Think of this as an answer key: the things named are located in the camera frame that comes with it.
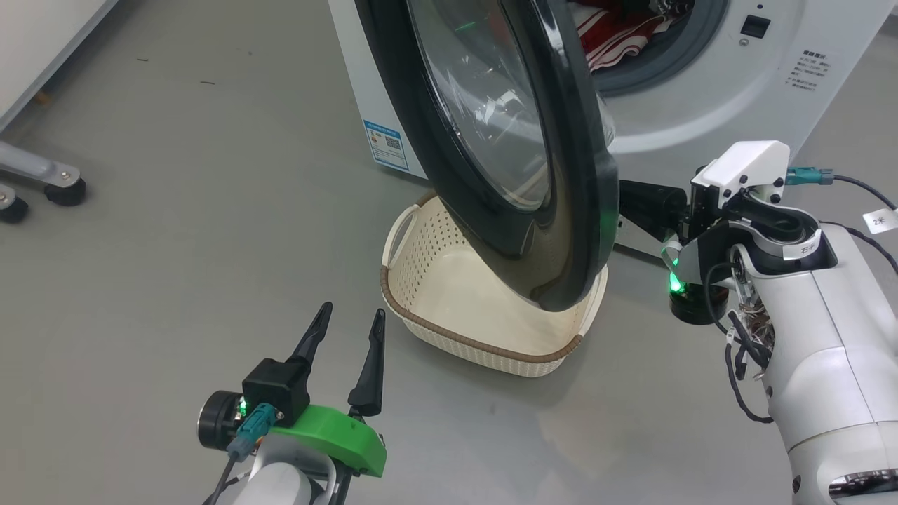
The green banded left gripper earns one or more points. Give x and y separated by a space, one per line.
344 438

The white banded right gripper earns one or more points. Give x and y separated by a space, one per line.
744 172

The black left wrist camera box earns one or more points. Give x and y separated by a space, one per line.
277 389

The red and white garment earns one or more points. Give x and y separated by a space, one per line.
617 35

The black caster wheel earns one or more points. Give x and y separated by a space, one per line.
12 208
65 193

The grey rubber door gasket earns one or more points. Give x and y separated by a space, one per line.
673 59

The grey metal stand leg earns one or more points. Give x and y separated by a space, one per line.
35 167

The white cabinet panel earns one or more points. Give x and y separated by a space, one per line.
42 42

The cream perforated laundry basket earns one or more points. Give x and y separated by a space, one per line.
477 308

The blue energy label sticker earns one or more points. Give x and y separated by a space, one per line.
386 144

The white front-load washing machine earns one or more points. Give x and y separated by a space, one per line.
701 105

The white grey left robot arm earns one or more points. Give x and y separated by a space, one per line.
280 487

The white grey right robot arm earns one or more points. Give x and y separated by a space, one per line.
828 351

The black round glass washer door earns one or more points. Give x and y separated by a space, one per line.
575 210

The black door latch socket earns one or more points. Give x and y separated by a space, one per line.
755 27

